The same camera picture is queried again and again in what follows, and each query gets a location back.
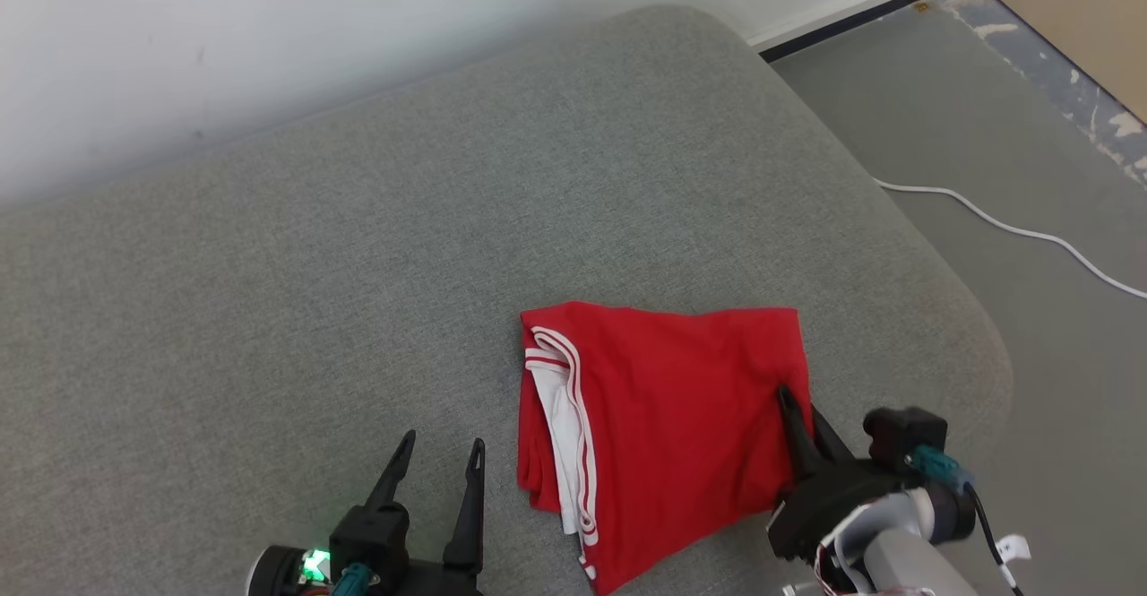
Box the tan board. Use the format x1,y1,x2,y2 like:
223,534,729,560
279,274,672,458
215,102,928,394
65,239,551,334
984,0,1147,126

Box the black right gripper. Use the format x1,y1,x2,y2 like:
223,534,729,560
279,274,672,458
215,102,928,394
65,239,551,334
768,385,902,564

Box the red shirt with white trim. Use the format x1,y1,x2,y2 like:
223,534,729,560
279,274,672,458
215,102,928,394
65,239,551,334
517,300,815,596

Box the white skirting board dark strip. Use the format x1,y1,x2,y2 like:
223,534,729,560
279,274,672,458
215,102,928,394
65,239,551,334
746,0,1003,64

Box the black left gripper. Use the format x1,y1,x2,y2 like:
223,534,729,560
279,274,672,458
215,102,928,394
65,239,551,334
365,430,487,596

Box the grey fabric sofa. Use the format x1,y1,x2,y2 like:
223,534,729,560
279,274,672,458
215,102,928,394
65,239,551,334
0,4,1013,596

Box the white floor cable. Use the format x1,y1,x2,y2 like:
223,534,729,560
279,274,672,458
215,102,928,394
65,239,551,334
874,177,1147,301

